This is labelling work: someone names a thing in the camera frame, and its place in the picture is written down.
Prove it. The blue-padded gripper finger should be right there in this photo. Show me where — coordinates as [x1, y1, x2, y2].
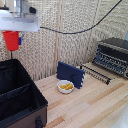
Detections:
[18, 32, 24, 46]

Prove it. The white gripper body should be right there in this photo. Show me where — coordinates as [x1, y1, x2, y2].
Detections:
[0, 8, 41, 34]

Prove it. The red plastic cup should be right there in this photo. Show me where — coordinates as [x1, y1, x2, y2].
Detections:
[2, 30, 21, 52]

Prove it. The black fabric case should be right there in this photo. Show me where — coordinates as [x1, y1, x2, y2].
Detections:
[0, 58, 49, 128]

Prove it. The yellow food piece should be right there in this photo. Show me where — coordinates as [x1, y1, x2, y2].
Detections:
[59, 84, 72, 91]
[61, 82, 74, 89]

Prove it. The white oval bowl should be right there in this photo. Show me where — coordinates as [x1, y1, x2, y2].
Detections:
[56, 79, 75, 95]

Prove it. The black toaster oven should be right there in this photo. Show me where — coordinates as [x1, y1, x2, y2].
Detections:
[91, 37, 128, 80]

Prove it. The wooden vertical post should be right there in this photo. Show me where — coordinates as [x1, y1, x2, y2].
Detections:
[52, 0, 65, 76]

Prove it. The black cable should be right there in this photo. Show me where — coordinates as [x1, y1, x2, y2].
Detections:
[39, 0, 124, 36]

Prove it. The black wire oven rack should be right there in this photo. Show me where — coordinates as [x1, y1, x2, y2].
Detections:
[79, 63, 112, 86]

